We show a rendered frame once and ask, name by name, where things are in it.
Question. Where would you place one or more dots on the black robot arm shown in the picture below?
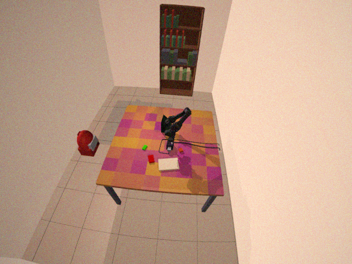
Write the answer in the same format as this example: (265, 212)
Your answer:
(176, 126)

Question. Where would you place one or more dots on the beige flat rectangular slab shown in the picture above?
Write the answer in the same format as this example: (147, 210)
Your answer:
(168, 164)

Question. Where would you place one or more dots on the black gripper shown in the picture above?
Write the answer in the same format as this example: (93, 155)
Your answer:
(171, 138)

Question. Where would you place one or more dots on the red flat block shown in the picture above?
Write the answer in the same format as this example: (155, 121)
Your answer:
(150, 158)

